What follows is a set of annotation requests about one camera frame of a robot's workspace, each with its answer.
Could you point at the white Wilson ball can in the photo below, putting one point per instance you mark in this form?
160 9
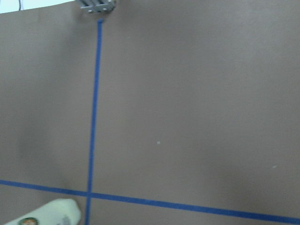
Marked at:
57 212

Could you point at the blue tape strip lengthwise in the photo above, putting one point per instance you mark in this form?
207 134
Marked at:
93 121

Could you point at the blue tape strip crosswise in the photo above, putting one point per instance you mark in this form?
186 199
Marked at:
162 204

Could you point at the aluminium frame post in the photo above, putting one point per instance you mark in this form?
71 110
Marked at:
97 6

